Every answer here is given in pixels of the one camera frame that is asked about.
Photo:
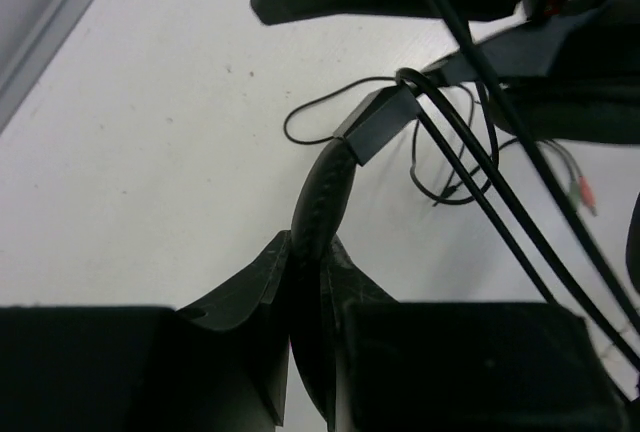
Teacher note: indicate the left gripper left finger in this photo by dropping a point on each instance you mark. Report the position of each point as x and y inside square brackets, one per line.
[218, 364]

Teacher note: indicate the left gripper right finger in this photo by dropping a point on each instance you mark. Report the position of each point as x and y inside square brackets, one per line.
[458, 366]

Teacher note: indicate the black headset with cable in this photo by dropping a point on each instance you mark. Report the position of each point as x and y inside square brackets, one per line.
[532, 82]

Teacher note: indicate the aluminium table frame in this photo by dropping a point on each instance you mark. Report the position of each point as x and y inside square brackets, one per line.
[32, 32]

